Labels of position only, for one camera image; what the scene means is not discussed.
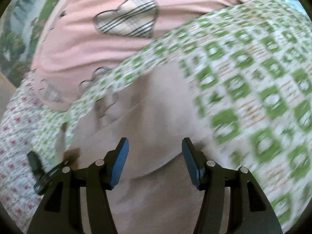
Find green white checkered blanket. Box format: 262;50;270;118
32;0;311;231

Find landscape picture wooden frame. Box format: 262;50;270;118
1;0;59;88

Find beige fleece garment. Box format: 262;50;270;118
54;62;207;233

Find white red floral bedsheet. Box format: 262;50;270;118
0;75;67;232

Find pink quilt plaid hearts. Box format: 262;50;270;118
32;0;250;111

